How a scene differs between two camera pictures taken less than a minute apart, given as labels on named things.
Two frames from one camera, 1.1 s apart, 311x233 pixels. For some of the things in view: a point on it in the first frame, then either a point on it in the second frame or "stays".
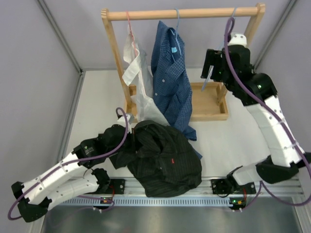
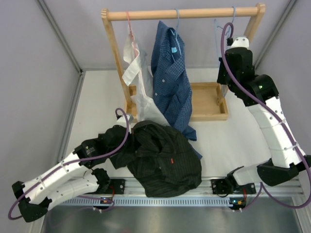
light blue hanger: (212, 67) -> (220, 33)
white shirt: (140, 73) stays
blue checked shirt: (171, 81) stays
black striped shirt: (165, 161) stays
